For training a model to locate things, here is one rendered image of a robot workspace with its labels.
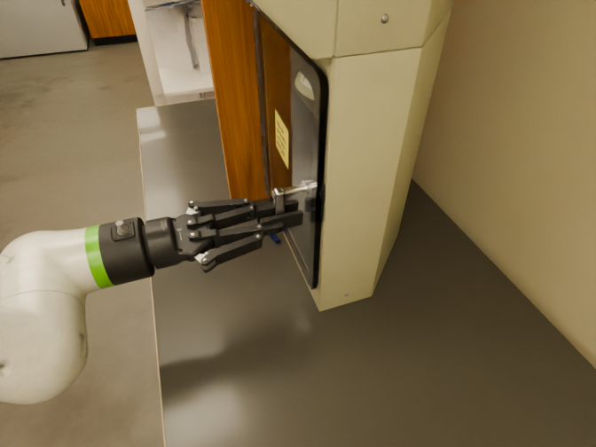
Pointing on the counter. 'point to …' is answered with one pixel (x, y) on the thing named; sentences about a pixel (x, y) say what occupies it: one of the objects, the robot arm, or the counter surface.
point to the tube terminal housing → (372, 135)
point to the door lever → (286, 195)
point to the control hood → (305, 23)
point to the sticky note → (281, 138)
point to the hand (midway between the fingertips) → (279, 215)
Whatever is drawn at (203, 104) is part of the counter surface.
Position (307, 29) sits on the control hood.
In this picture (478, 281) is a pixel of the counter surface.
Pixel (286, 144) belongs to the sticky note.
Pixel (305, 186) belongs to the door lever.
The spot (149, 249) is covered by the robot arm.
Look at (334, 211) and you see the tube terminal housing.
